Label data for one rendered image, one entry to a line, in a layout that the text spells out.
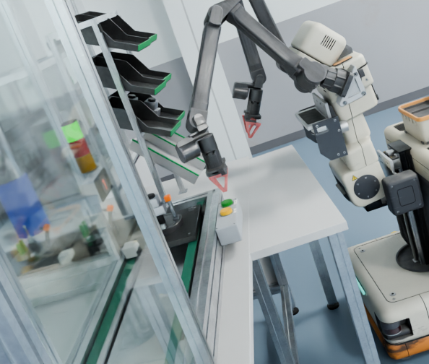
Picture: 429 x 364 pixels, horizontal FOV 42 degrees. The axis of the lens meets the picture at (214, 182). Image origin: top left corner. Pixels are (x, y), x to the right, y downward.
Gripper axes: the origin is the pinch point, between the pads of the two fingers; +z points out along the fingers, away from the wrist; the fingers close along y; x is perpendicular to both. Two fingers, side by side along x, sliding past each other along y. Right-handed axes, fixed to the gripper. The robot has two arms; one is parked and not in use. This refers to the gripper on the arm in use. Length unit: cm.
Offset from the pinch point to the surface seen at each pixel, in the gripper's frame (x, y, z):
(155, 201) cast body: -20.8, 8.9, -6.7
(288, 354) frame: 1, 2, 69
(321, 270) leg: 21, -66, 80
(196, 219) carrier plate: -11.1, 7.3, 4.1
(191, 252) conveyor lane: -12.1, 25.7, 6.1
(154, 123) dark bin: -20.9, -33.2, -21.4
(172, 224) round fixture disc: -18.4, 10.1, 2.1
